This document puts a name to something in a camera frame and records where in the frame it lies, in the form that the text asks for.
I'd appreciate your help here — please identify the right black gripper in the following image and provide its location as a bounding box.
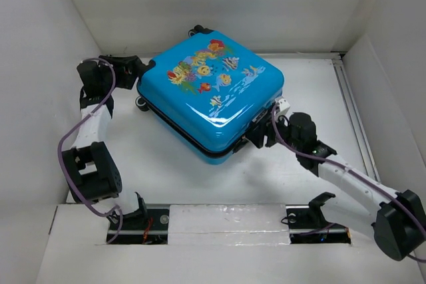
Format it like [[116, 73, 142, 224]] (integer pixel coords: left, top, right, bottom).
[[244, 111, 302, 152]]

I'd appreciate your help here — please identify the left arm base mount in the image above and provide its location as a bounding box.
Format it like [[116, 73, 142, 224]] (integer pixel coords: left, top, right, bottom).
[[106, 205, 170, 245]]

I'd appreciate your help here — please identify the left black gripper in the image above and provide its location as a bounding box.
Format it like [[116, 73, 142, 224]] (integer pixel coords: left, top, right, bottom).
[[99, 57, 139, 92]]

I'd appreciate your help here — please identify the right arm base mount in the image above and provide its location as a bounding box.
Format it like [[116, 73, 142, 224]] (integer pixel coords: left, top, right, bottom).
[[280, 192, 351, 244]]

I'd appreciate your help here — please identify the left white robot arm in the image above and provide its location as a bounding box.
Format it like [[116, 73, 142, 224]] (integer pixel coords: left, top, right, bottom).
[[57, 55, 143, 217]]

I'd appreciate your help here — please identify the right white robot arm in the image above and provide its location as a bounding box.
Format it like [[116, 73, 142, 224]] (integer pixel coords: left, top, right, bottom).
[[246, 112, 425, 261]]

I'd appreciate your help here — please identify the blue hard-shell suitcase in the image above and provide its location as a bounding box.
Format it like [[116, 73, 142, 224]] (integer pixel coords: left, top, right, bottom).
[[136, 25, 285, 164]]

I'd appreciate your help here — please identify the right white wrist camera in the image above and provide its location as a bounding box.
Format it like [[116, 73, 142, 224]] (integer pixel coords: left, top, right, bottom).
[[274, 96, 291, 118]]

